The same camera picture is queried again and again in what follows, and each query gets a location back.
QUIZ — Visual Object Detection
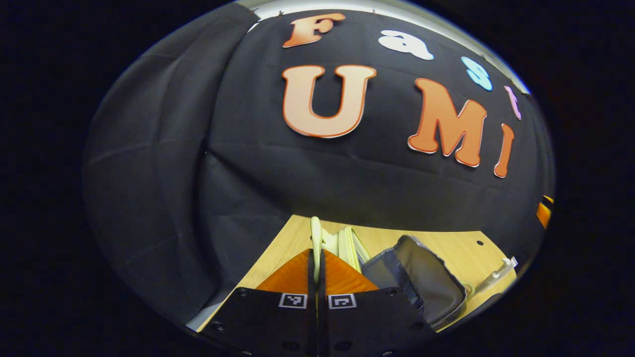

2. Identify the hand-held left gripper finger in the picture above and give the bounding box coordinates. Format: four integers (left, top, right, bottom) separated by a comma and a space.
198, 248, 318, 357
317, 249, 438, 357

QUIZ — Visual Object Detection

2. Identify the white pump bottle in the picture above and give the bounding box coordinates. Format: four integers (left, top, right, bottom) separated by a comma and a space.
474, 256, 519, 295

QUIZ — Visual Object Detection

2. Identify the black backdrop cloth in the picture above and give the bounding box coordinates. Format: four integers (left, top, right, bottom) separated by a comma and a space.
82, 2, 556, 328

